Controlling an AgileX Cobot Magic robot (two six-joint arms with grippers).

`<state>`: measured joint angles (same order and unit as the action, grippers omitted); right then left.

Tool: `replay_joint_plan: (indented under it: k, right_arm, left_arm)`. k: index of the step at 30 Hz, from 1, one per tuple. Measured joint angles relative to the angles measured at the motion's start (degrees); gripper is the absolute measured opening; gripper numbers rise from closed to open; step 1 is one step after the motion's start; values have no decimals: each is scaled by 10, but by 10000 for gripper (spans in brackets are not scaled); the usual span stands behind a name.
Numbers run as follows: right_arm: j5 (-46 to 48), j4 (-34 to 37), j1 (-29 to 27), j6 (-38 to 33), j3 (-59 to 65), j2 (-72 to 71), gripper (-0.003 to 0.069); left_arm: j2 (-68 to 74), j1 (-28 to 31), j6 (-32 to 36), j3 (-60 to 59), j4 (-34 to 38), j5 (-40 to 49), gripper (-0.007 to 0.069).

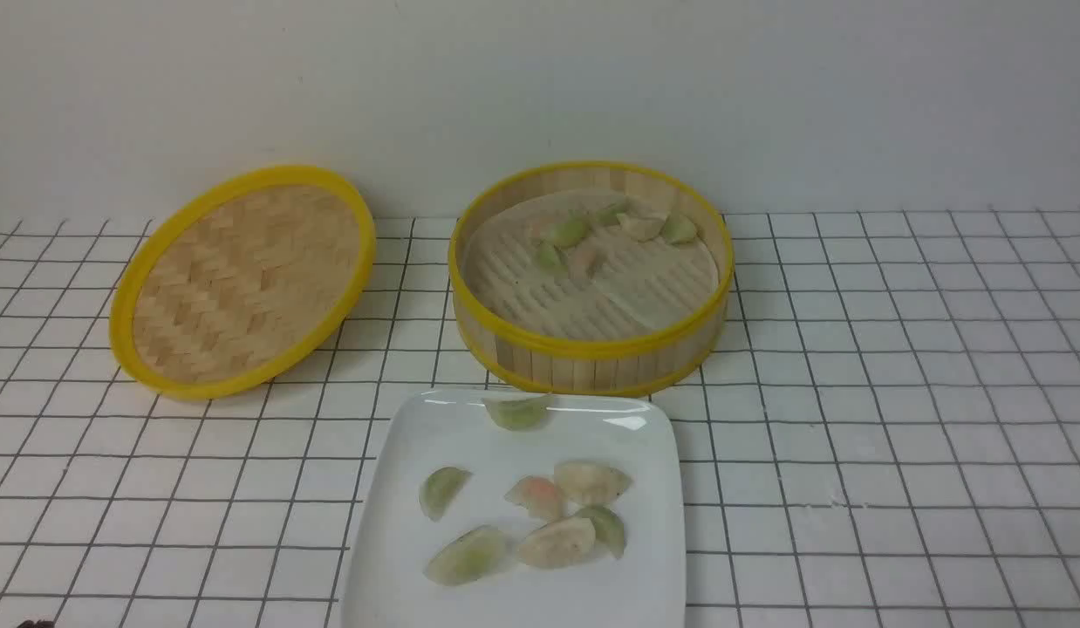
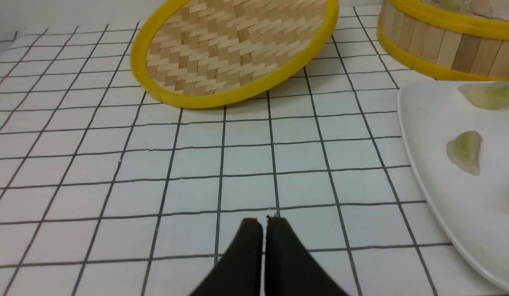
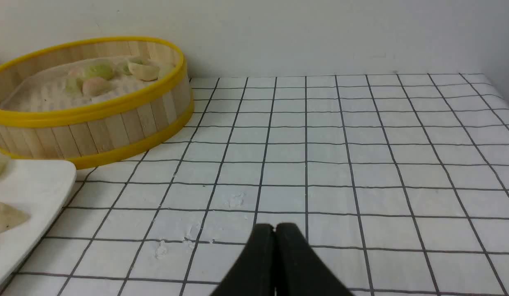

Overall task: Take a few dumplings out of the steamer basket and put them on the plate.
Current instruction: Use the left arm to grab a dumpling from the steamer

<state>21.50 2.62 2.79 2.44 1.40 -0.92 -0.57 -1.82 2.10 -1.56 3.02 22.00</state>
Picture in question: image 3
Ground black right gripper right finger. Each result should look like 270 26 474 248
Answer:
275 223 352 296

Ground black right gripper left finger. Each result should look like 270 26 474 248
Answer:
212 224 275 296

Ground cream white dumpling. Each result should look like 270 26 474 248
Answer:
128 62 160 82

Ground pale pink dumpling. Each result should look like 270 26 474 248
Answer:
68 66 85 79

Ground white square plate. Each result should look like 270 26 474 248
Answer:
0 160 76 286

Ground cream dumpling on plate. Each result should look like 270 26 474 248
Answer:
0 202 30 234

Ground white checked tablecloth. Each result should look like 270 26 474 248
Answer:
0 74 509 296

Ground yellow rimmed bamboo steamer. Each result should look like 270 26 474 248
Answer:
0 36 194 170

